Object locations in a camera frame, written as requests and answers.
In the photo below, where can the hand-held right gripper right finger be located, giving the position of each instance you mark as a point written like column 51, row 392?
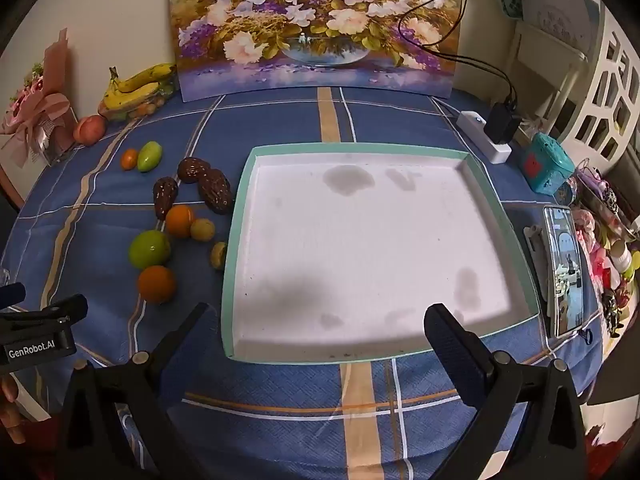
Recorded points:
column 450, row 350

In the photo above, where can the large green mango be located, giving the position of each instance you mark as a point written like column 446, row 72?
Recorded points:
column 149, row 249

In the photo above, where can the small green mango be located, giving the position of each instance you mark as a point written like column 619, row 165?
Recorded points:
column 149, row 156

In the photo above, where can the smartphone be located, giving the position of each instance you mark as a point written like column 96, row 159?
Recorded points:
column 565, row 270

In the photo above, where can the flower painting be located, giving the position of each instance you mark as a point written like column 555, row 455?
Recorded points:
column 300, row 35

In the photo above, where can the small tangerine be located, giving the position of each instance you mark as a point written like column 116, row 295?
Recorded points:
column 129, row 159

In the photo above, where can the small tan round fruit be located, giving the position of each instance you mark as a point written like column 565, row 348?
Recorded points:
column 202, row 229
column 218, row 255

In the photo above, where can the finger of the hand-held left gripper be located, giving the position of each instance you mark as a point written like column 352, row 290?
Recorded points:
column 12, row 294
column 55, row 312

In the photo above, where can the white printed card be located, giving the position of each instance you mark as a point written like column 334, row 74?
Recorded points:
column 555, row 7

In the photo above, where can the dark brown avocado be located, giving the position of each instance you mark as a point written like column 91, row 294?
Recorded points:
column 192, row 170
column 216, row 191
column 165, row 196

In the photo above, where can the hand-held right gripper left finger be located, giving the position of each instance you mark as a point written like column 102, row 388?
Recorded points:
column 181, row 331

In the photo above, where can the teal toy box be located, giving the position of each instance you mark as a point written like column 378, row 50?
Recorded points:
column 545, row 165

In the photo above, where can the pink wrapped flower bouquet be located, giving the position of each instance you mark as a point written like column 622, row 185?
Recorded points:
column 45, row 110

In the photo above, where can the red peach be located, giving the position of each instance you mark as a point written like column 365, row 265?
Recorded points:
column 90, row 129

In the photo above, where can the white power strip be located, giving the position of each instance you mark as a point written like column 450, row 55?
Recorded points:
column 475, row 125

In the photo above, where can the orange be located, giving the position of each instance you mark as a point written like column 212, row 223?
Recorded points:
column 157, row 284
column 180, row 220

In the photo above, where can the white wooden chair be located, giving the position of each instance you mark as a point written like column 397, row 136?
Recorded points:
column 542, row 42

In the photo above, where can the yellow banana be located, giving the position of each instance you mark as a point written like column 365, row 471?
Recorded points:
column 131, row 96
column 147, row 75

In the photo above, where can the pile of colourful trinkets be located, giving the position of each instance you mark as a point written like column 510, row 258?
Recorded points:
column 605, row 240

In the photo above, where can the blue checked tablecloth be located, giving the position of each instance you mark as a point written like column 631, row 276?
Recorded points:
column 280, row 125

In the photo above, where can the person's left hand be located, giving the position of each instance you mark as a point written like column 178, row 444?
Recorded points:
column 7, row 392

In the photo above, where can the black charger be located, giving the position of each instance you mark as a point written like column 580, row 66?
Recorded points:
column 500, row 125

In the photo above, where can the white tray with teal rim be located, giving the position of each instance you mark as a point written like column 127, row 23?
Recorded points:
column 360, row 260

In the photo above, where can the clear container of small fruit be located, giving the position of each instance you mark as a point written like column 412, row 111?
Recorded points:
column 145, row 107

